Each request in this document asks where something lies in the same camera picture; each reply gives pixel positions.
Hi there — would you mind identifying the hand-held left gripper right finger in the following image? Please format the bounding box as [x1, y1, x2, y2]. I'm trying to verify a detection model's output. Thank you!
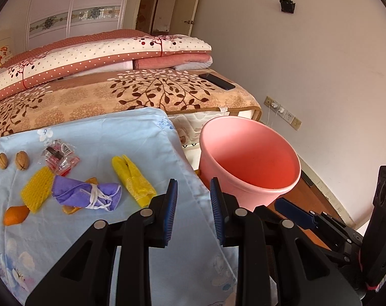
[210, 177, 362, 306]

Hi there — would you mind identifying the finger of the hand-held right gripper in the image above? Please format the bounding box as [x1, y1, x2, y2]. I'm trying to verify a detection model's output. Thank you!
[321, 248, 361, 269]
[274, 198, 350, 240]

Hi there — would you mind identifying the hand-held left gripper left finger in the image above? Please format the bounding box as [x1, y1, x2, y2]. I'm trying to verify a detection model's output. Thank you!
[25, 178, 178, 306]

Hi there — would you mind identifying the yellow plastic bag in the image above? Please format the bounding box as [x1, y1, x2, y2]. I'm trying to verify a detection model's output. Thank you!
[112, 155, 157, 208]

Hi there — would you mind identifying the pink plastic bin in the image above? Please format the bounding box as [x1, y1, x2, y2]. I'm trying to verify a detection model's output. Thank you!
[199, 117, 301, 212]

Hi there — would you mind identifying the orange peel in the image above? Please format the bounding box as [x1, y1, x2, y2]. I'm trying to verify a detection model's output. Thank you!
[3, 206, 30, 227]
[62, 177, 99, 215]

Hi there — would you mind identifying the purple face mask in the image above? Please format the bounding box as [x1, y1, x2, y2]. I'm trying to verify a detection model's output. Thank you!
[53, 175, 123, 212]

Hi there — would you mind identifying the clear plastic wrapper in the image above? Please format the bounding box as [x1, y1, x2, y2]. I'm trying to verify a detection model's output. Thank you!
[40, 138, 81, 176]

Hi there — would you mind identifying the yellow foam net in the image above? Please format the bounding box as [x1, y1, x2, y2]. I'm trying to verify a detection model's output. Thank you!
[20, 166, 55, 214]

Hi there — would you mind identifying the light blue floral cloth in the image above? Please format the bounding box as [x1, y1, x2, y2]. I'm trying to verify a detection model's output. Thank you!
[0, 107, 241, 306]

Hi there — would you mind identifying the brown leaf print blanket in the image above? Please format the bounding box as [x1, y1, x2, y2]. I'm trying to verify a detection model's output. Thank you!
[0, 68, 263, 142]

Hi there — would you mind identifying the black smartphone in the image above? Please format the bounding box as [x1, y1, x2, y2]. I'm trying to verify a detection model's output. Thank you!
[198, 73, 236, 91]

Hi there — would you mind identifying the folded dotted quilt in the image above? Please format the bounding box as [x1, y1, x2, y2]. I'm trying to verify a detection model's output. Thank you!
[0, 29, 213, 106]

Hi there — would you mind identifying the hallway sliding closet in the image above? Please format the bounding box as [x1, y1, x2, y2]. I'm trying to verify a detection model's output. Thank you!
[136, 0, 184, 35]

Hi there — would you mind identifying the cream room door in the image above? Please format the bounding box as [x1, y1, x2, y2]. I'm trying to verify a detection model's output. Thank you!
[177, 0, 206, 35]

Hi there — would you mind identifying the yellow floral pillow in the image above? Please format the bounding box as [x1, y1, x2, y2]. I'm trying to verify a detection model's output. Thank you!
[0, 45, 15, 67]

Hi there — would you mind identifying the white sliding door wardrobe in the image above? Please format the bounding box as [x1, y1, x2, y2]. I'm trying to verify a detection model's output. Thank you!
[24, 0, 130, 42]

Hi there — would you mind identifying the wall socket strip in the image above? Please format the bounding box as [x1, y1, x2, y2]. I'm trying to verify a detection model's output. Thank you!
[264, 96, 302, 131]

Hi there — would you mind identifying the white charger cable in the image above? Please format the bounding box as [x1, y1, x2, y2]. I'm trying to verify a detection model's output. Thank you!
[265, 107, 284, 129]

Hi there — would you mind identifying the black wall bracket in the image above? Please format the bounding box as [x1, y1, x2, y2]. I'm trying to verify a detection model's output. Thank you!
[279, 0, 296, 14]

